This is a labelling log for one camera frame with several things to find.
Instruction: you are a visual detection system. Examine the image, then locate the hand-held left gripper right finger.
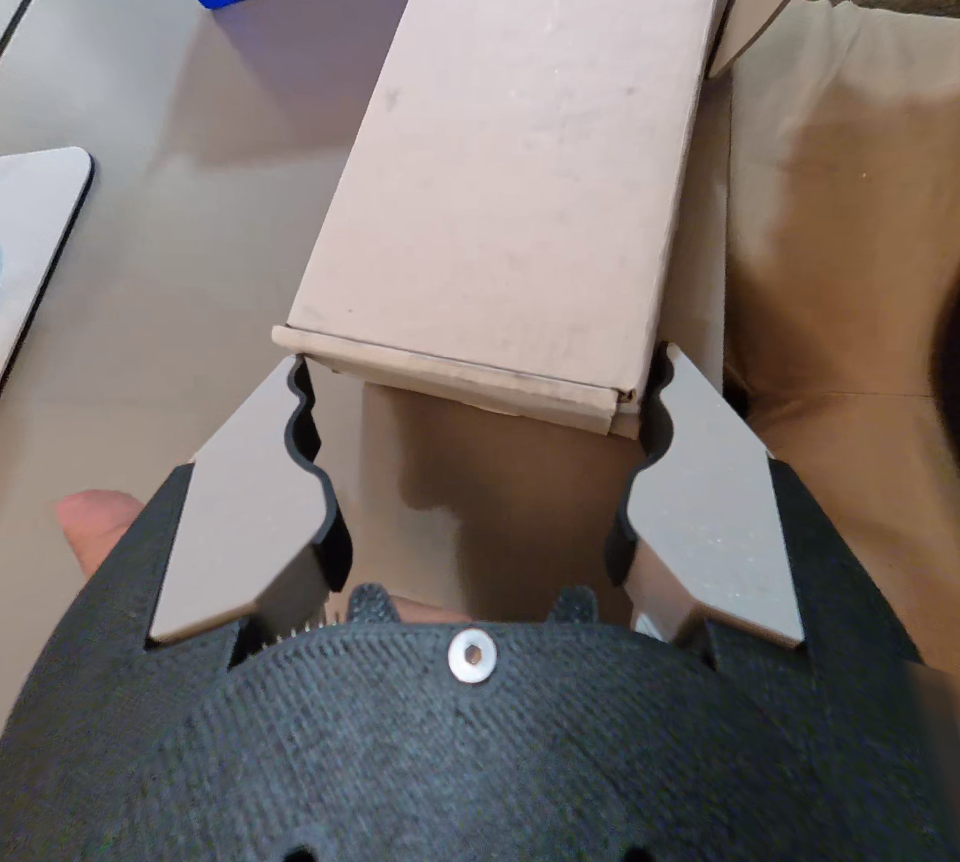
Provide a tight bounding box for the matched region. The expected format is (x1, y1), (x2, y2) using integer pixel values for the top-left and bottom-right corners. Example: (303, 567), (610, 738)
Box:
(606, 340), (807, 649)

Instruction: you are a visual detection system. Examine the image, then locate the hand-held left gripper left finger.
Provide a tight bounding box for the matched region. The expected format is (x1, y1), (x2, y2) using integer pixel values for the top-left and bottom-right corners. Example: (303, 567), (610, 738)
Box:
(148, 355), (355, 646)

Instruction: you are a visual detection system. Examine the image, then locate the white cardboard mailer box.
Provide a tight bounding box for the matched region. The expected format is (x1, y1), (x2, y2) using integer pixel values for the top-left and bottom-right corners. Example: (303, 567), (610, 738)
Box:
(271, 0), (732, 442)

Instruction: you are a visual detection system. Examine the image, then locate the grey desk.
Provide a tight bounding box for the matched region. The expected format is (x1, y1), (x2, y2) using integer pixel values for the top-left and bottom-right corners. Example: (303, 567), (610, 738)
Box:
(0, 0), (740, 631)

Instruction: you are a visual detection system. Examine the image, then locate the person's black sweater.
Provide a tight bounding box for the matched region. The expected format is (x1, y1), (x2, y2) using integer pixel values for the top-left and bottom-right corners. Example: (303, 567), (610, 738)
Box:
(928, 292), (960, 422)

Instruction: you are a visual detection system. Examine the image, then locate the white document stand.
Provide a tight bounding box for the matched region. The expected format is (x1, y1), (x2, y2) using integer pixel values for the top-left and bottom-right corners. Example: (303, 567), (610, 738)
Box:
(0, 145), (96, 385)

